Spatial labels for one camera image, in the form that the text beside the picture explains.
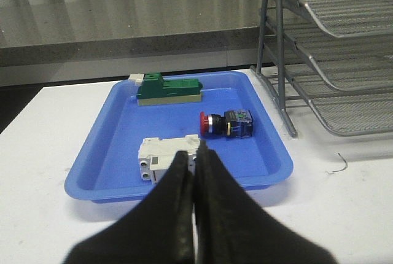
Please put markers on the grey metal rack frame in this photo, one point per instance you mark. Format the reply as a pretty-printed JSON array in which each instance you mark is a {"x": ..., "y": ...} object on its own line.
[{"x": 273, "y": 47}]

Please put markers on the grey stone counter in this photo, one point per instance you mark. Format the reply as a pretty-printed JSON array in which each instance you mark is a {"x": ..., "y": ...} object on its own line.
[{"x": 109, "y": 29}]

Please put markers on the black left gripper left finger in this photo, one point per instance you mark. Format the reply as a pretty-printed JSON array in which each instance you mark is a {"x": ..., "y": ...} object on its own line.
[{"x": 158, "y": 230}]

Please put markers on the thin wire scrap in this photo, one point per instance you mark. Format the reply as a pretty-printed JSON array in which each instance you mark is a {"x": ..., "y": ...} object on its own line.
[{"x": 343, "y": 165}]

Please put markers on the red emergency stop button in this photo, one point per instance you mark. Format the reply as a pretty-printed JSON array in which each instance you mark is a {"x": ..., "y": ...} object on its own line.
[{"x": 233, "y": 124}]

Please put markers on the white circuit breaker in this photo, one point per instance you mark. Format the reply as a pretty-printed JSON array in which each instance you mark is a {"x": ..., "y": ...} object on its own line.
[{"x": 155, "y": 155}]

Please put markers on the blue plastic tray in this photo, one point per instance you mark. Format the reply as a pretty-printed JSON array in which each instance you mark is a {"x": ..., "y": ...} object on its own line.
[{"x": 106, "y": 168}]

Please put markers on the green terminal block component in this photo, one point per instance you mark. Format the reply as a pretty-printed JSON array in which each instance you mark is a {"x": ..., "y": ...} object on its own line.
[{"x": 153, "y": 89}]

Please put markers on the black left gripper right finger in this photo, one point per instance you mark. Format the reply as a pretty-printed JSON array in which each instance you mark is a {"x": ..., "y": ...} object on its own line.
[{"x": 233, "y": 228}]

